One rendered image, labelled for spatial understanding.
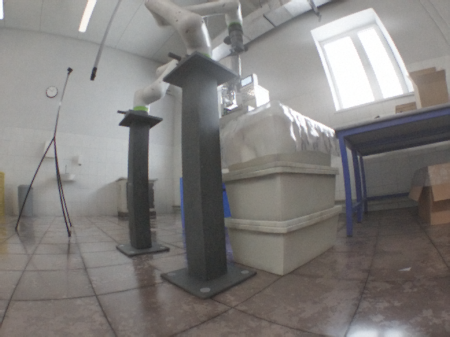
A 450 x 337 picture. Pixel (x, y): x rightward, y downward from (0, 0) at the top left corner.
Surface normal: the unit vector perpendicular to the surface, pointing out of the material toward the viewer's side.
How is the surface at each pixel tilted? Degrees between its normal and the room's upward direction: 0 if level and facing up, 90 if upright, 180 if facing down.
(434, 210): 90
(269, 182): 96
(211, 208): 90
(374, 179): 90
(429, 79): 139
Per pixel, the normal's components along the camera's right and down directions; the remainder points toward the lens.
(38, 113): 0.70, -0.14
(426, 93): -0.55, 0.51
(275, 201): -0.80, 0.07
